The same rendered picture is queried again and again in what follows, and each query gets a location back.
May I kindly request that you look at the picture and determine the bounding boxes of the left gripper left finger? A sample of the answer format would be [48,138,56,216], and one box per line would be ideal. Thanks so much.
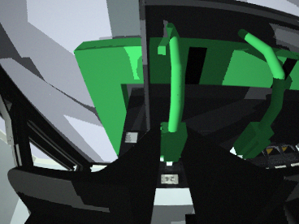
[7,125,161,224]

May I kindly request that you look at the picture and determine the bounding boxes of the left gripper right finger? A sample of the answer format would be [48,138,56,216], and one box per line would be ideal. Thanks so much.
[181,126,299,224]

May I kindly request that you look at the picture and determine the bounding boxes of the row of network ports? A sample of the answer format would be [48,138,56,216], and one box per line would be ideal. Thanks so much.
[227,144,295,162]

